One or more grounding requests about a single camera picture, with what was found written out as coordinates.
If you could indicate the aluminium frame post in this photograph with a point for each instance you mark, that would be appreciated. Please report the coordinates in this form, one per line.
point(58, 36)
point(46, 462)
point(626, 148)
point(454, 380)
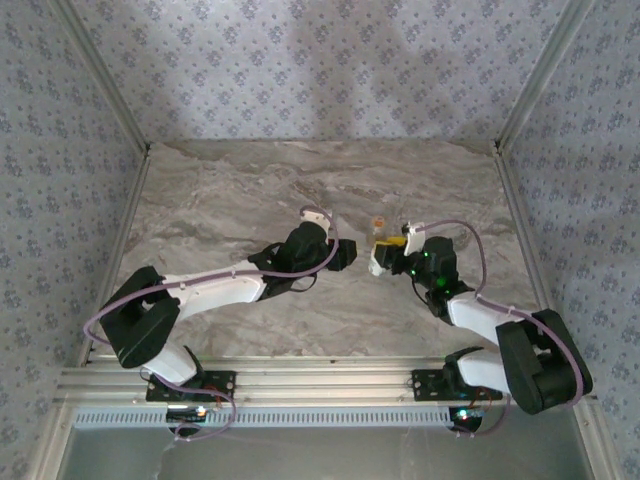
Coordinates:
point(107, 90)
point(537, 85)

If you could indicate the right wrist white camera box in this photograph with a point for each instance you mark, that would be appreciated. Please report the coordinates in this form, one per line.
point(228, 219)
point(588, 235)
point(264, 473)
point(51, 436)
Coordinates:
point(414, 239)

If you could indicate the grey metal panel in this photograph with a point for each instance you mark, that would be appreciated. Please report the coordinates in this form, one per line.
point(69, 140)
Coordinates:
point(320, 455)

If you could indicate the white pill bottle green cap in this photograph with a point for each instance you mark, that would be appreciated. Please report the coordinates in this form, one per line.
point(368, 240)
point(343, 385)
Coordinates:
point(375, 267)

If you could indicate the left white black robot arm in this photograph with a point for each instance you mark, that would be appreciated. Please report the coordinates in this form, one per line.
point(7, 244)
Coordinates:
point(215, 295)

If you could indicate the aluminium table side rail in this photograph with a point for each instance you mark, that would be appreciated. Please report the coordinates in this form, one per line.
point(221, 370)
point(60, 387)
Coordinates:
point(125, 225)
point(522, 225)

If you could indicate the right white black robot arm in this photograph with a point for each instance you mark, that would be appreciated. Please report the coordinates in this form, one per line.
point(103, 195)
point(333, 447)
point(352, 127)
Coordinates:
point(525, 360)

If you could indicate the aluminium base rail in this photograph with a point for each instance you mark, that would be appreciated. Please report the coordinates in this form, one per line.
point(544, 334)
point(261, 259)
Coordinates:
point(325, 380)

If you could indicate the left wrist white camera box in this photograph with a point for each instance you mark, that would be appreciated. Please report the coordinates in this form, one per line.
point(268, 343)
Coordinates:
point(316, 219)

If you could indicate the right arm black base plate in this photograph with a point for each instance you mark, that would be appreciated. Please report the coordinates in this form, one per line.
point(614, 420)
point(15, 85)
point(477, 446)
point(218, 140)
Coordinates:
point(425, 387)

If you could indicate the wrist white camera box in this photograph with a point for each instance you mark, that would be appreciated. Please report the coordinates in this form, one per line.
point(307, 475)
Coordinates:
point(414, 239)
point(316, 219)

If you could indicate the clear glass pill bottle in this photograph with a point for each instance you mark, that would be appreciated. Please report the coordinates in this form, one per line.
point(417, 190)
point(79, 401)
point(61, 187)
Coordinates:
point(378, 230)

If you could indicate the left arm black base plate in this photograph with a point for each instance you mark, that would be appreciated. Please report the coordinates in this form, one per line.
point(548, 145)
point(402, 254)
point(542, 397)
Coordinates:
point(220, 387)

